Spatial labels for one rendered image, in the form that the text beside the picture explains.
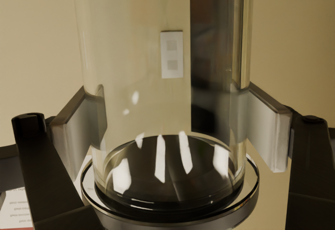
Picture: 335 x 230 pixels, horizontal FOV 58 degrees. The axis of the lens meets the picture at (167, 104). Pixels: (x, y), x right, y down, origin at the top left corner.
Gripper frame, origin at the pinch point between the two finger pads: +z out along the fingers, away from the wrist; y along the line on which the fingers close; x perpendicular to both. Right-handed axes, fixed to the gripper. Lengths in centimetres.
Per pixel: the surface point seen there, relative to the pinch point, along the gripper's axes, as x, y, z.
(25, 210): -47, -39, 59
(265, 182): -42, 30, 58
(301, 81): -13, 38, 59
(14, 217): -49, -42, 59
